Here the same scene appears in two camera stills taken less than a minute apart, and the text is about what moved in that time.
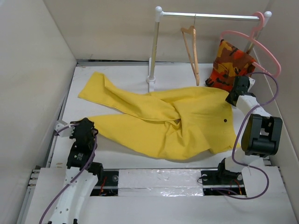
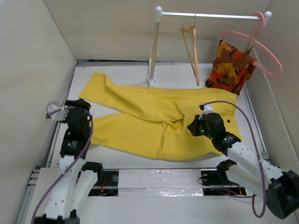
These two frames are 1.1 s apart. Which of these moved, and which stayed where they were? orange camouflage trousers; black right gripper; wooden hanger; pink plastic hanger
Moved: black right gripper
Stayed: orange camouflage trousers; wooden hanger; pink plastic hanger
